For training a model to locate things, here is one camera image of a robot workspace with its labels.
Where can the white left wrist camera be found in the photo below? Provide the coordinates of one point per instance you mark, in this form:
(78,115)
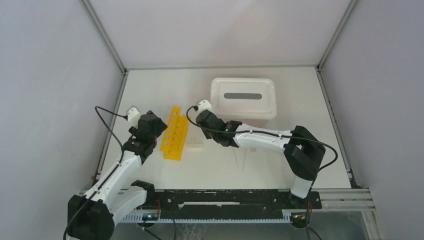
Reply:
(133,116)

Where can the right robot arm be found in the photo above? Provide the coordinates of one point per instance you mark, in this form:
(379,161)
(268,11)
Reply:
(303,152)

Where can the clear well plate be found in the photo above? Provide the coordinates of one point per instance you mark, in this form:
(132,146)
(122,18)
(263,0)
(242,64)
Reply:
(194,139)

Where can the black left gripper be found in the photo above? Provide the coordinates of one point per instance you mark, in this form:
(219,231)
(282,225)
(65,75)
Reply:
(160,127)

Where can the yellow test tube rack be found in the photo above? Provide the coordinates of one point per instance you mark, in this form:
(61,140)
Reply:
(174,137)

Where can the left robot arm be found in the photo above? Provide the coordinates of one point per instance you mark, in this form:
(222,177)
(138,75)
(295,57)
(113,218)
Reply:
(95,214)

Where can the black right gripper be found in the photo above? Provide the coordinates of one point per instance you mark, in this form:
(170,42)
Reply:
(208,135)

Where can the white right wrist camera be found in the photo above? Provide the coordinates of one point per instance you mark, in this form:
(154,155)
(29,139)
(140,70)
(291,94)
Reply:
(203,105)

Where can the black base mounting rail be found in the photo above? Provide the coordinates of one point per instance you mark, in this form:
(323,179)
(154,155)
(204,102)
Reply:
(228,204)

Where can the pink plastic bin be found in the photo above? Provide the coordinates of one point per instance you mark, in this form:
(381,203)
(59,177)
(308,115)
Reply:
(260,123)

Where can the white plastic bin lid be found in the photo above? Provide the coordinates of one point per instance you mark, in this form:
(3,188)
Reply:
(243,98)

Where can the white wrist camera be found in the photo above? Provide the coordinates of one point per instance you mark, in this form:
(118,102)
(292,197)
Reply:
(133,116)
(203,105)

